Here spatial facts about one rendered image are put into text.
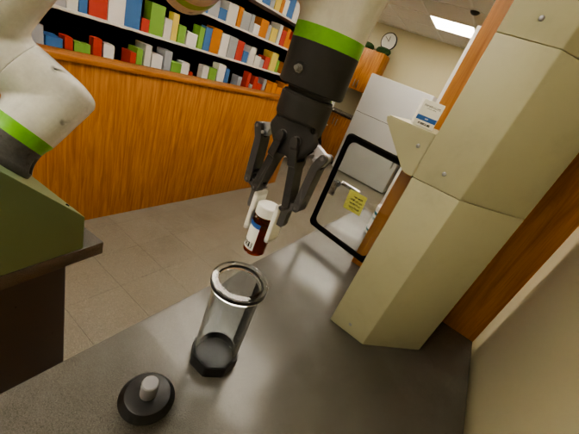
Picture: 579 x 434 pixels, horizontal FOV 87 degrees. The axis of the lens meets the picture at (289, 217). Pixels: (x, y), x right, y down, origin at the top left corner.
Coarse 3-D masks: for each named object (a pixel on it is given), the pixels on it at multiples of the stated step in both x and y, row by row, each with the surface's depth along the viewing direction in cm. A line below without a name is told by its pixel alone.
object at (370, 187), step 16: (352, 144) 111; (352, 160) 111; (368, 160) 108; (384, 160) 104; (336, 176) 117; (352, 176) 112; (368, 176) 108; (384, 176) 105; (400, 176) 101; (336, 192) 118; (352, 192) 113; (368, 192) 109; (384, 192) 105; (400, 192) 102; (336, 208) 119; (352, 208) 114; (368, 208) 110; (384, 208) 106; (320, 224) 125; (336, 224) 120; (352, 224) 115; (368, 224) 111; (384, 224) 107; (352, 240) 116; (368, 240) 112
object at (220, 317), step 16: (224, 272) 59; (240, 272) 61; (256, 272) 60; (224, 288) 53; (240, 288) 63; (256, 288) 60; (208, 304) 58; (224, 304) 54; (256, 304) 55; (208, 320) 58; (224, 320) 56; (240, 320) 56; (208, 336) 58; (224, 336) 57; (240, 336) 60; (208, 352) 60; (224, 352) 60
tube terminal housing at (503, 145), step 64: (512, 64) 56; (576, 64) 54; (448, 128) 64; (512, 128) 58; (576, 128) 61; (448, 192) 66; (512, 192) 66; (384, 256) 77; (448, 256) 73; (384, 320) 82
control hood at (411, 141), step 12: (396, 120) 69; (408, 120) 81; (396, 132) 69; (408, 132) 68; (420, 132) 66; (432, 132) 69; (396, 144) 70; (408, 144) 68; (420, 144) 67; (408, 156) 69; (420, 156) 67; (408, 168) 69
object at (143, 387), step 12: (132, 384) 53; (144, 384) 51; (156, 384) 52; (168, 384) 55; (120, 396) 52; (132, 396) 52; (144, 396) 51; (156, 396) 53; (168, 396) 53; (120, 408) 50; (132, 408) 50; (144, 408) 51; (156, 408) 51; (168, 408) 53; (132, 420) 49; (144, 420) 50; (156, 420) 51
